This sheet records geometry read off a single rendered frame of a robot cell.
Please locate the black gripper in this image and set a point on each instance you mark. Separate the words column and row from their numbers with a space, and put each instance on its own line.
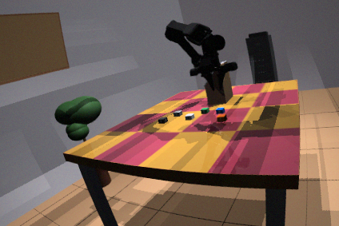
column 222, row 70

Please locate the blue block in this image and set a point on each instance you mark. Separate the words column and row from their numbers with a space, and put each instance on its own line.
column 220, row 110

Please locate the green block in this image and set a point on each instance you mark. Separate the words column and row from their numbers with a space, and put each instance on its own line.
column 204, row 110

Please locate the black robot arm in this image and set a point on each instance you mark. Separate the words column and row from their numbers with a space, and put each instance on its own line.
column 198, row 34

